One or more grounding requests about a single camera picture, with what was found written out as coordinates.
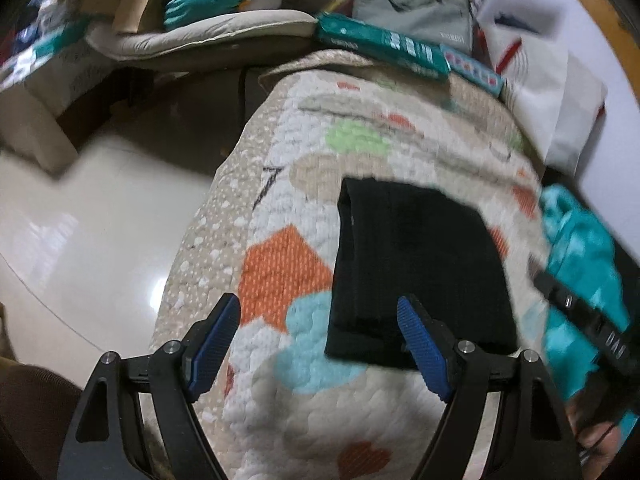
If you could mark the white paper bag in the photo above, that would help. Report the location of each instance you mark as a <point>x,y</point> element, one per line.
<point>550,90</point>

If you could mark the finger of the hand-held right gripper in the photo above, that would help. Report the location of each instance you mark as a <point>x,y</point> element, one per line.
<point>562,296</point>

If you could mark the beige cushion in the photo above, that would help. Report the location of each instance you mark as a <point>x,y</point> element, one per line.
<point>200,42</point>

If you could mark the person's right hand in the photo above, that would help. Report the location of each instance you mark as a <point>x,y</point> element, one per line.
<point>595,430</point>

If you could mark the teal flat box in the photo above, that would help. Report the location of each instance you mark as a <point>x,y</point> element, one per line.
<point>55,42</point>

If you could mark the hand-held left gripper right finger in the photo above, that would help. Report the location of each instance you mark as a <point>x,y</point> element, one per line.
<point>422,350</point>

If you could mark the patterned covered bench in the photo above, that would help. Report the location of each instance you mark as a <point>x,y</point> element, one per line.
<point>30,110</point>

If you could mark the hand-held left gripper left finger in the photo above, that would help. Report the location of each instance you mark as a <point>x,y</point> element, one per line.
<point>212,345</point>

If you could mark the long green box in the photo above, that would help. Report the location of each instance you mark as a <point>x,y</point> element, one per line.
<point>380,42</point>

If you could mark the patterned quilted blanket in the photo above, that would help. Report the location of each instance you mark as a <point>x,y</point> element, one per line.
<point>300,185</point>

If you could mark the black pants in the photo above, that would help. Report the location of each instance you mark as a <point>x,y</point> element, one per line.
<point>425,260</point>

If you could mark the teal fleece blanket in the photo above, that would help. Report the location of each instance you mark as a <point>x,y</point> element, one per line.
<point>575,240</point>

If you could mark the wooden bed frame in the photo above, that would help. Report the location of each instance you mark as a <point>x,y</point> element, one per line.
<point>607,12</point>

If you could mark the dark brown cloth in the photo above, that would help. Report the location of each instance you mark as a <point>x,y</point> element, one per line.
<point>30,420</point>

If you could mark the grey laptop bag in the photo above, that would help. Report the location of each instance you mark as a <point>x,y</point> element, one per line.
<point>415,5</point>

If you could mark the teal box with pink shapes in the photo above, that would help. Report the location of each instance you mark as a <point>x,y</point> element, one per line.
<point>475,72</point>

